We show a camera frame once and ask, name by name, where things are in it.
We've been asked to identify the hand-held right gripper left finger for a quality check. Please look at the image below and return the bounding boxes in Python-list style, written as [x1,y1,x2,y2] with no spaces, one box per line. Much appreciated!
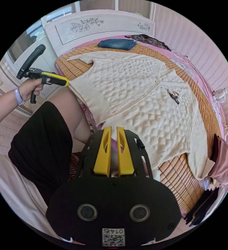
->
[93,126,112,176]

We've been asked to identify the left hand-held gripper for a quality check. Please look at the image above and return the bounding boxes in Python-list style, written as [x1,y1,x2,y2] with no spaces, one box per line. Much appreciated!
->
[25,67,70,104]

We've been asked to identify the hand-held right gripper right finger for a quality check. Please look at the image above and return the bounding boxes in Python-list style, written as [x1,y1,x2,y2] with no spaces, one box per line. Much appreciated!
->
[117,126,135,176]

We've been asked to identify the beige knitted long sleeve sweater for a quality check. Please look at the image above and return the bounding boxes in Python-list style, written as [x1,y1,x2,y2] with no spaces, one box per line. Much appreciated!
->
[67,51,214,180]

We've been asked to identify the person's left forearm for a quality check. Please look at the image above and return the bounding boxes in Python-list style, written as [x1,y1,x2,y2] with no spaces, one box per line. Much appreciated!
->
[0,87,25,135]

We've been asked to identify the person's left hand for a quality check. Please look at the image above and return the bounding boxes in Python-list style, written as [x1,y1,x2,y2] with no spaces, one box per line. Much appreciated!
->
[18,76,48,102]

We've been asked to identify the person's body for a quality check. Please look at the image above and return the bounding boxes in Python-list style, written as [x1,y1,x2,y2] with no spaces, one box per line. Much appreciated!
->
[0,89,91,242]

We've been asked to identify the window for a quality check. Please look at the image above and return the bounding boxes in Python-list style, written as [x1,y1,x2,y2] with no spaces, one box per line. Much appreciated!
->
[26,3,77,38]

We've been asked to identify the bed with woven mat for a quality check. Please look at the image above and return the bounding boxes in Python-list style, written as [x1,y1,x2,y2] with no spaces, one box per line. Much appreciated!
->
[44,16,227,216]

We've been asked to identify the folded blue jeans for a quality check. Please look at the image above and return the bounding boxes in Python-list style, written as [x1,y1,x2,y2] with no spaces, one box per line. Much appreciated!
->
[97,39,137,50]

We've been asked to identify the dark navy garment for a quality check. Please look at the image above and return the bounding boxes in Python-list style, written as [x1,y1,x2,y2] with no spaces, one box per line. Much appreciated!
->
[184,186,220,227]

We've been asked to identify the pile of clothes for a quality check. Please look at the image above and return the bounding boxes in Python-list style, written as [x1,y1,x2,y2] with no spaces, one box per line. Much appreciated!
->
[208,133,228,185]

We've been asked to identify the dark flowered garment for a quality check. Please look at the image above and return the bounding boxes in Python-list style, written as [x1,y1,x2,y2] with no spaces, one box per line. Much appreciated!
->
[125,34,172,52]

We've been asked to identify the small white fan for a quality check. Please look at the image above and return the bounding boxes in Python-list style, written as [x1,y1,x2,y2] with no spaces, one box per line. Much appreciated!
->
[212,88,227,103]

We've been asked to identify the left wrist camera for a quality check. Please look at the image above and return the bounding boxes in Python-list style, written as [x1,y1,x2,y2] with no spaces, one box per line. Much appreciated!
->
[16,44,46,80]

